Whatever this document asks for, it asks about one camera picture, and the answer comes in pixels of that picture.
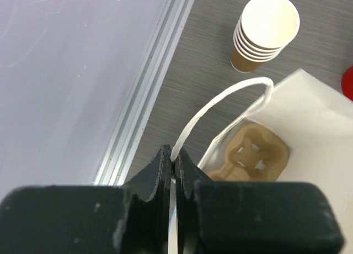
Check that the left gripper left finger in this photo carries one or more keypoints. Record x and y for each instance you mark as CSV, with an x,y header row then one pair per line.
x,y
131,218

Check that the brown pulp cup carrier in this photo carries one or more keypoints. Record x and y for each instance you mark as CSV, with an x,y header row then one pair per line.
x,y
254,154

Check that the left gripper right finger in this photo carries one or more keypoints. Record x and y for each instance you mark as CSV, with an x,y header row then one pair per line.
x,y
251,217

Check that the brown paper coffee cup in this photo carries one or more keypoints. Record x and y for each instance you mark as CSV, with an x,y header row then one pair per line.
x,y
264,29

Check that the left aluminium frame post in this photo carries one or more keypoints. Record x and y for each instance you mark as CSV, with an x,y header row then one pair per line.
x,y
134,116

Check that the red plastic cup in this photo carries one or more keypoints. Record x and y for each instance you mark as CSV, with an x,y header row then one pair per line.
x,y
347,83

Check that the light blue paper bag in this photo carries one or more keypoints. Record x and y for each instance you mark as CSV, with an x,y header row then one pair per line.
x,y
315,123

